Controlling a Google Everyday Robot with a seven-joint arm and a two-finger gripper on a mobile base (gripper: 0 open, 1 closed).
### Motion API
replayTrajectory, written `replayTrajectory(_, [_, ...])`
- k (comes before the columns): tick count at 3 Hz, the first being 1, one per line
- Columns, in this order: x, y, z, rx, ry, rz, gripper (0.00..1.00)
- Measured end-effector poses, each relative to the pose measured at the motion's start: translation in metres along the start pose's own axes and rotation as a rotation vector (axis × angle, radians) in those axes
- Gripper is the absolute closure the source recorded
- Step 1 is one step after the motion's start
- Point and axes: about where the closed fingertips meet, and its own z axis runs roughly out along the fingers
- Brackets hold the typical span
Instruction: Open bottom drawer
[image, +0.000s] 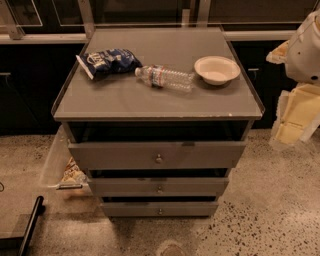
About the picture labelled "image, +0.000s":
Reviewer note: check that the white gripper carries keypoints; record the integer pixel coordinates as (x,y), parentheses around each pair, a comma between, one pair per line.
(305,55)

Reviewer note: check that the grey middle drawer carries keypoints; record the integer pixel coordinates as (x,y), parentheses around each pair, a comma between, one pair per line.
(145,187)

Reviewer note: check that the grey drawer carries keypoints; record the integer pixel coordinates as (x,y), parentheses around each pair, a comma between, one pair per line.
(157,155)
(167,209)
(145,187)

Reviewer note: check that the clear plastic storage bin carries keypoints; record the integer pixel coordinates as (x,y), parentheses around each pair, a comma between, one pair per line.
(54,166)

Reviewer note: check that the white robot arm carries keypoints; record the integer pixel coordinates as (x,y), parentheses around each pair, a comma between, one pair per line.
(301,53)

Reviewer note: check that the metal railing shelf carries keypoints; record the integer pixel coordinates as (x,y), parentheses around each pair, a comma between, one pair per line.
(242,20)

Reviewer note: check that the white paper bowl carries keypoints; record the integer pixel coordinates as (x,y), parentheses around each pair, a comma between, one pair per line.
(217,70)

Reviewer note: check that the black metal bar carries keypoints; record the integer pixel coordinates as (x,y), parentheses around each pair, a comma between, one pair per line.
(21,243)

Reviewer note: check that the clear plastic water bottle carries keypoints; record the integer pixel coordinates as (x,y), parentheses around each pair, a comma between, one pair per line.
(163,78)

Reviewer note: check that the grey top drawer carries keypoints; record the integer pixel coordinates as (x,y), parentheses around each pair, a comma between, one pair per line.
(157,155)

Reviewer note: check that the grey bottom drawer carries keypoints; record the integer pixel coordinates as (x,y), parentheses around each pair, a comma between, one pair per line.
(167,209)

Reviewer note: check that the blue chip bag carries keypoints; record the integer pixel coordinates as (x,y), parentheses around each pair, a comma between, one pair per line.
(110,61)

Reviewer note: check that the grey drawer cabinet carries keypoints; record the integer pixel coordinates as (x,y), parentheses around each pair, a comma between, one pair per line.
(119,108)

